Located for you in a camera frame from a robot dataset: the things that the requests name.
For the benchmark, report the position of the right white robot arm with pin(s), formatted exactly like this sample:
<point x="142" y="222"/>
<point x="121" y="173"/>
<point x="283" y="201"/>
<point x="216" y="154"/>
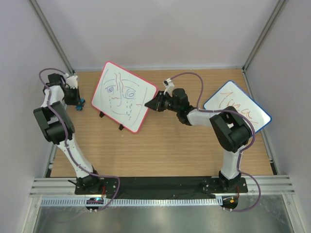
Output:
<point x="231" y="130"/>

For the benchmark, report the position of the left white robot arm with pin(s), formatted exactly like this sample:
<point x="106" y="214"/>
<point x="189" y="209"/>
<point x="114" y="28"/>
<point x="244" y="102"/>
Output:
<point x="57" y="127"/>

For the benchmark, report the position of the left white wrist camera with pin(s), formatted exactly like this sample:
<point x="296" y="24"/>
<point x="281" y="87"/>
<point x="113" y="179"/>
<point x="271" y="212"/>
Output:
<point x="72" y="81"/>

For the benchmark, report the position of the red framed whiteboard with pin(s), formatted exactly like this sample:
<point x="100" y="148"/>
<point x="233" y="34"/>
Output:
<point x="121" y="95"/>

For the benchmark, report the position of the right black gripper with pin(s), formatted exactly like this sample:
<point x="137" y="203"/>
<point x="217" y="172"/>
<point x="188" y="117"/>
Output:
<point x="156" y="103"/>

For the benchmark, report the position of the white slotted cable duct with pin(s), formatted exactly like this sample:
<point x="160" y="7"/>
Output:
<point x="97" y="202"/>

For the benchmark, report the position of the blue framed whiteboard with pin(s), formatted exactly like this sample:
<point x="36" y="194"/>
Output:
<point x="230" y="94"/>

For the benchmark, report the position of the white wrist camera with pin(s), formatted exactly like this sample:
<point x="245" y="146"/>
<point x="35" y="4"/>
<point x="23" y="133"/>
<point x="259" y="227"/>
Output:
<point x="169" y="86"/>
<point x="72" y="81"/>

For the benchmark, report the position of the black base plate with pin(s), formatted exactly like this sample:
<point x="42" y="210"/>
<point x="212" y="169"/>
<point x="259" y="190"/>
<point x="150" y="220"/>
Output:
<point x="160" y="188"/>

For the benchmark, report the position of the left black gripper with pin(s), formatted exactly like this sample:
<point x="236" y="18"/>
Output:
<point x="77" y="101"/>

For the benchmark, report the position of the blue whiteboard eraser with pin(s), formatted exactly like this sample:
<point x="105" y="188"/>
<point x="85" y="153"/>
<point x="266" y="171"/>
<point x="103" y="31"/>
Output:
<point x="80" y="105"/>

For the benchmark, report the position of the aluminium front rail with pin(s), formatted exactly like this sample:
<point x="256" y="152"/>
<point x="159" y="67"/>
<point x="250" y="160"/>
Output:
<point x="52" y="187"/>

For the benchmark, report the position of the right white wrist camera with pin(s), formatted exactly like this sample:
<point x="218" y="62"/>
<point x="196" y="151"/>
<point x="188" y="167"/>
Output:
<point x="169" y="86"/>

